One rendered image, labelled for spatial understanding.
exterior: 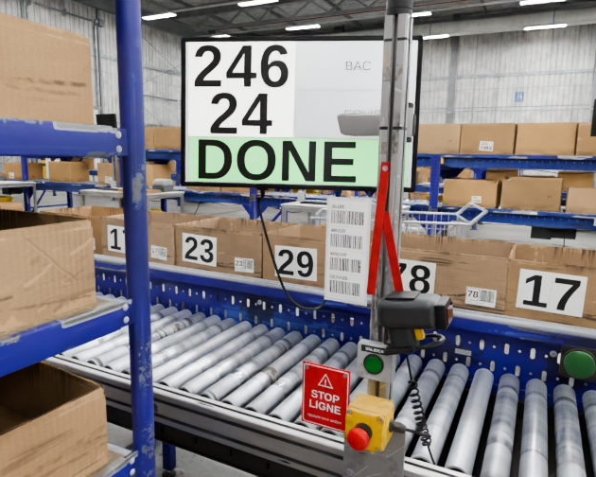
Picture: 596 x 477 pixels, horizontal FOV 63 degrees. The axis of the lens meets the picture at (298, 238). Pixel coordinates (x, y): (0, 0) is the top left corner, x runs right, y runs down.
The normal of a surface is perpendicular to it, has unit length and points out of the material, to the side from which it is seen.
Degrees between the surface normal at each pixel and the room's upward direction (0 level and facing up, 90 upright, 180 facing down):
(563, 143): 90
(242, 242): 90
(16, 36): 90
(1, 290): 91
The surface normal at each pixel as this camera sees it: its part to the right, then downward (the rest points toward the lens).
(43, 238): 0.90, 0.09
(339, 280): -0.45, 0.14
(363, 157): -0.11, 0.10
